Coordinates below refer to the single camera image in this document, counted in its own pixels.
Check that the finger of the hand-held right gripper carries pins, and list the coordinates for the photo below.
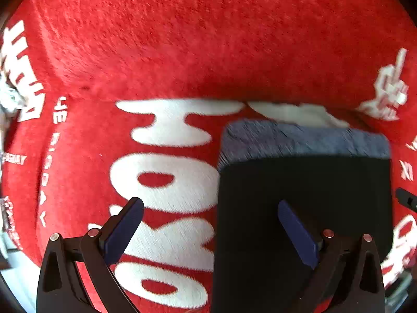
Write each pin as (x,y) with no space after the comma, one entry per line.
(408,199)

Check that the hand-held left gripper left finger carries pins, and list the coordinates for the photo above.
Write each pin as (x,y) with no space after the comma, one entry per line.
(125,230)

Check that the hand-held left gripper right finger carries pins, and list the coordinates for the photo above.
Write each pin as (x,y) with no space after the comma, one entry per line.
(298,231)

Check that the black pants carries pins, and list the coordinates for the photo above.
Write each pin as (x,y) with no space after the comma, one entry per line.
(293,186)

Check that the blue-grey heathered cloth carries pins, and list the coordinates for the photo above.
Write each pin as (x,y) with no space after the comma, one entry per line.
(293,143)

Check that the pale grey furniture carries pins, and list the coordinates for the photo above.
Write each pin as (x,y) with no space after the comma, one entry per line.
(399,287)

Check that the white cloth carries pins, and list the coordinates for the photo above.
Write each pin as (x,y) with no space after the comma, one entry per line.
(9,99)

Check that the red printed blanket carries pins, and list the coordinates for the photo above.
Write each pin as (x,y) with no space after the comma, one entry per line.
(195,39)

